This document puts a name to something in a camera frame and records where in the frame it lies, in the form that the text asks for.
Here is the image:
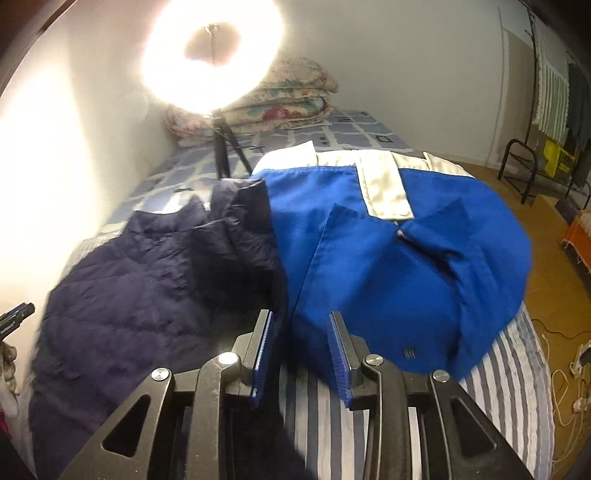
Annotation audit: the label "ring light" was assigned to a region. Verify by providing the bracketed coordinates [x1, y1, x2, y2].
[140, 0, 286, 116]

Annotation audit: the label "black metal rack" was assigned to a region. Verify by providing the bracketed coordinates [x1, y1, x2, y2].
[498, 138, 578, 206]

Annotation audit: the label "person's left hand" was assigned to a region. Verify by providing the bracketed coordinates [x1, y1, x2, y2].
[0, 342, 19, 393]

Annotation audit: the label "white cable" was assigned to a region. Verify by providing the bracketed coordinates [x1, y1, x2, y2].
[531, 318, 591, 467]

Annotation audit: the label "blue and white jacket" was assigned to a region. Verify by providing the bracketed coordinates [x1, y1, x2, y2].
[249, 142, 534, 382]

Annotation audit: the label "orange crate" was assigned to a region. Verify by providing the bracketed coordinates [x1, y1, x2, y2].
[561, 210, 591, 278]

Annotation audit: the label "yellow box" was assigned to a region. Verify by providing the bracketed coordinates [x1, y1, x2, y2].
[541, 139, 581, 178]

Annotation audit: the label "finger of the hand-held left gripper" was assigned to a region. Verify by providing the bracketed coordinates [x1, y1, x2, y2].
[0, 303, 36, 337]

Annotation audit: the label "black tripod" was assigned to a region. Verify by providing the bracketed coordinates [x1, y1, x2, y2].
[211, 113, 253, 179]

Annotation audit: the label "navy quilted jacket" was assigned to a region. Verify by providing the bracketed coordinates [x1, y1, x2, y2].
[28, 179, 291, 480]

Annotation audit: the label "folded floral quilts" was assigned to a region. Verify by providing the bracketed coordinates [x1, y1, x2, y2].
[165, 57, 339, 147]

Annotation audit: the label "blue patterned bed sheet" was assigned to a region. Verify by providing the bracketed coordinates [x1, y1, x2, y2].
[73, 109, 413, 259]

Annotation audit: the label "hanging towels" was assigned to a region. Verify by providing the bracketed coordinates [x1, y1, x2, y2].
[526, 28, 591, 153]

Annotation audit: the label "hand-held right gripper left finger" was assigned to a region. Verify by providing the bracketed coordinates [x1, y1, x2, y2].
[65, 309, 276, 480]

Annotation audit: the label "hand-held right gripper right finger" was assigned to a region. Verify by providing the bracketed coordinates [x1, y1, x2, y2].
[327, 312, 525, 480]

